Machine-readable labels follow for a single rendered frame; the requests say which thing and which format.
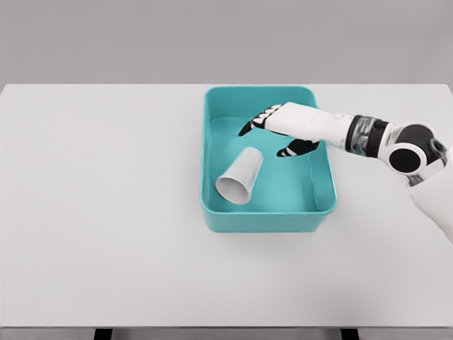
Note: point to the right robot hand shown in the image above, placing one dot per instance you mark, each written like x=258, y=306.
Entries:
x=293, y=120

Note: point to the white paper cup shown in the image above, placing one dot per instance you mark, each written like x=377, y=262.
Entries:
x=240, y=177

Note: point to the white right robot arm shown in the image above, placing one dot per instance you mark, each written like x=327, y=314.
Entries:
x=396, y=148

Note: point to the teal plastic basket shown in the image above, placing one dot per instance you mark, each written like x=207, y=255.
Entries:
x=267, y=198

